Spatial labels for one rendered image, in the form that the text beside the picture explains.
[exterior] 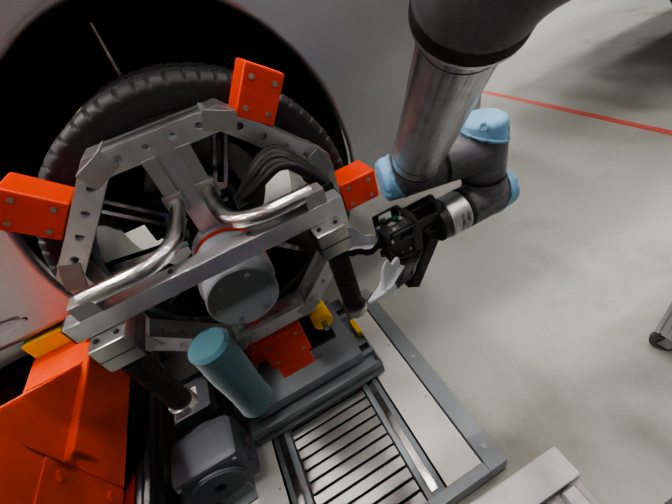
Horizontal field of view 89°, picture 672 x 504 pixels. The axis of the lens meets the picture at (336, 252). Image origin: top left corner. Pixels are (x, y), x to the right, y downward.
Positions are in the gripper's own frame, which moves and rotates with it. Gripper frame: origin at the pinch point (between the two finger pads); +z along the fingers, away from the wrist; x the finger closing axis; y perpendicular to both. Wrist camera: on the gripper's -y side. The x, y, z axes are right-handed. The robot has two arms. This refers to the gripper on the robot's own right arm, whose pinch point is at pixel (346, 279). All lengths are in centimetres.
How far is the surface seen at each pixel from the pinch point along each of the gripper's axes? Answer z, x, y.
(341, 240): -0.8, 1.5, 9.6
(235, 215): 11.6, -4.0, 18.2
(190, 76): 7.8, -29.3, 32.9
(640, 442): -59, 32, -83
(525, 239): -103, -49, -83
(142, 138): 19.0, -20.5, 28.5
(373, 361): -6, -25, -68
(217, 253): 16.3, -2.0, 15.0
